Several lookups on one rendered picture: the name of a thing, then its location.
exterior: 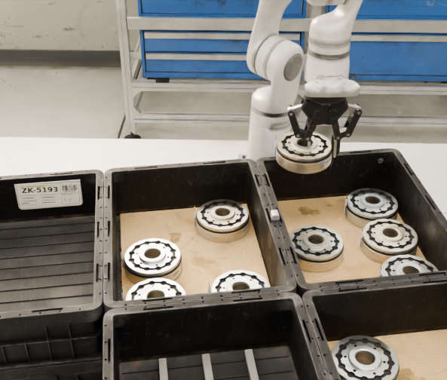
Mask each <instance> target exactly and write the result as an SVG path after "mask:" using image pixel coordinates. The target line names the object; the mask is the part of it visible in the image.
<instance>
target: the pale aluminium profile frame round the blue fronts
mask: <svg viewBox="0 0 447 380"><path fill-rule="evenodd" d="M115 3H116V11H117V20H118V37H119V46H120V55H121V71H122V80H123V89H124V106H125V115H126V124H127V132H128V133H131V134H128V135H126V136H125V137H124V138H125V139H141V136H140V135H138V134H133V133H135V132H136V123H169V124H250V113H215V112H144V111H143V110H141V109H139V104H140V102H141V99H142V94H143V91H194V92H252V93H254V92H255V91H256V90H258V89H259V88H261V87H267V86H271V82H270V81H204V80H170V78H143V77H142V65H141V68H140V71H139V66H140V63H141V61H142V56H141V45H140V34H139V38H138V41H137V43H136V47H135V49H134V52H130V38H129V29H168V30H244V31H252V30H253V26H254V22H255V19H256V18H255V17H128V16H127V0H115ZM320 15H321V6H315V5H311V18H281V21H280V28H279V31H303V32H305V42H304V53H303V54H304V61H303V67H302V79H301V80H300V83H299V91H298V94H299V98H300V104H301V101H302V100H303V98H304V93H305V70H306V61H307V57H308V44H309V32H310V25H311V21H312V20H313V19H314V18H315V17H319V16H320ZM352 32H440V33H447V20H401V19H355V21H354V26H353V29H352ZM138 71H139V74H138V77H137V79H136V76H137V73H138ZM357 83H358V84H359V85H360V91H359V93H365V94H423V95H447V81H441V84H440V83H381V82H357ZM356 126H379V127H447V116H432V115H361V116H360V119H359V121H358V122H357V125H356Z"/></svg>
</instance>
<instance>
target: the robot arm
mask: <svg viewBox="0 0 447 380"><path fill-rule="evenodd" d="M291 1H292V0H260V1H259V8H258V11H257V15H256V19H255V22H254V26H253V30H252V34H251V37H250V42H249V46H248V50H247V56H246V62H247V65H248V68H249V69H250V71H252V72H253V73H255V74H257V75H259V76H261V77H263V78H265V79H267V80H269V81H270V82H271V86H267V87H261V88H259V89H258V90H256V91H255V92H254V93H253V95H252V99H251V110H250V129H249V139H248V149H247V158H248V159H252V160H254V161H255V162H256V161H257V160H258V159H259V158H263V157H274V140H275V138H276V140H277V142H278V140H279V138H281V137H282V136H283V135H285V134H287V133H290V129H291V125H292V129H293V132H294V134H295V138H302V139H303V143H302V146H311V137H312V135H313V132H314V131H315V129H316V126H317V125H321V124H327V125H332V131H333V135H332V142H331V144H332V158H335V157H336V155H338V153H339V152H340V142H341V139H342V138H344V137H350V136H351V134H352V133H353V131H354V128H355V127H356V125H357V122H358V121H359V119H360V116H361V115H362V110H361V108H360V105H359V104H354V105H351V104H349V103H347V100H346V98H347V97H356V96H358V95H359V91H360V85H359V84H358V83H357V82H356V81H352V80H348V76H349V68H350V59H349V52H350V45H351V32H352V29H353V26H354V21H355V19H356V17H357V13H358V11H359V9H360V6H361V4H362V2H363V0H306V1H307V2H308V3H309V4H311V5H315V6H324V5H338V6H337V8H336V9H335V10H334V11H332V12H330V13H328V14H323V15H320V16H319V17H315V18H314V19H313V20H312V21H311V25H310V32H309V45H308V57H307V61H306V70H305V93H304V98H303V100H302V101H301V104H300V105H297V106H293V105H294V102H295V99H296V97H297V95H298V91H299V83H300V79H301V75H302V67H303V61H304V54H303V50H302V48H301V47H300V46H299V45H298V44H296V43H294V42H292V41H290V40H288V39H285V38H283V37H280V36H279V28H280V21H281V18H282V16H283V12H284V11H285V9H286V7H287V6H288V4H289V3H290V2H291ZM300 111H303V112H304V113H305V115H306V116H307V117H308V118H307V121H306V125H305V128H304V130H303V129H301V128H300V127H299V123H298V120H297V118H298V117H299V116H300ZM346 111H347V113H348V115H349V116H348V118H347V120H346V122H345V124H344V126H343V128H341V129H340V128H339V124H338V119H339V118H340V117H341V116H342V115H343V114H344V113H345V112H346ZM275 135H276V136H275Z"/></svg>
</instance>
